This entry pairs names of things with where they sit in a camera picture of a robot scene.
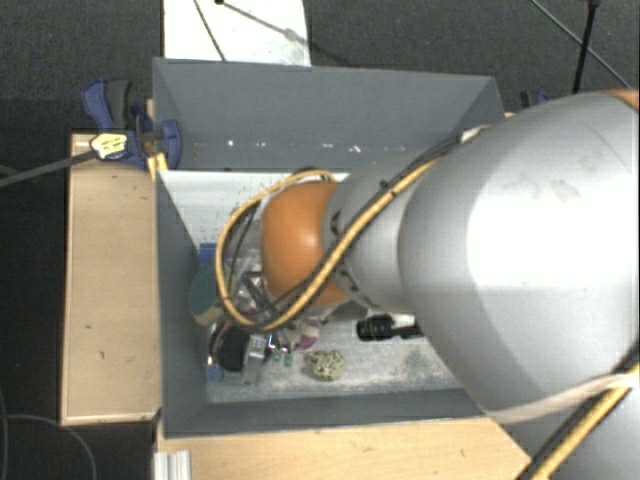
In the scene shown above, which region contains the green and yellow sponge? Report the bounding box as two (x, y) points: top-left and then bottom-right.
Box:
(188, 261), (227, 327)

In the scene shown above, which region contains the black cylinder on white bracket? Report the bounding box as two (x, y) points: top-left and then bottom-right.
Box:
(319, 301), (424, 343)

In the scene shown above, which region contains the pale wood board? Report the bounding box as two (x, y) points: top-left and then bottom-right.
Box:
(59, 132), (164, 427)

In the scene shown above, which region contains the pink and white small object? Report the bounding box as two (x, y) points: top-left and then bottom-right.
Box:
(298, 319), (322, 350)

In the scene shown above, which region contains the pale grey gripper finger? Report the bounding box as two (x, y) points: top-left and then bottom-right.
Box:
(241, 334), (267, 386)

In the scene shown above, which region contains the grey metal bin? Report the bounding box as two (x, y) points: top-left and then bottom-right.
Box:
(151, 57), (507, 438)

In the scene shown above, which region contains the beige spotted lump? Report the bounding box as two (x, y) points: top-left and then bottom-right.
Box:
(304, 349), (346, 383)

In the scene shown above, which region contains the black round object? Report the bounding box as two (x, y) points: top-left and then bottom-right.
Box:
(208, 324), (250, 373)

